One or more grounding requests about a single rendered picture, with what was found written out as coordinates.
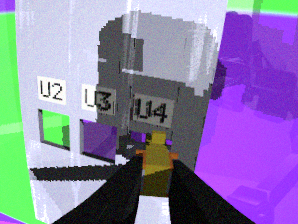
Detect white rail plate with square holes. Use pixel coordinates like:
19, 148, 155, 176
15, 0, 227, 224

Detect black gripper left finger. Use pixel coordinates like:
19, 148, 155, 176
52, 156, 142, 224

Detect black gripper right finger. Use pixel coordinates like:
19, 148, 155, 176
168, 160, 255, 224

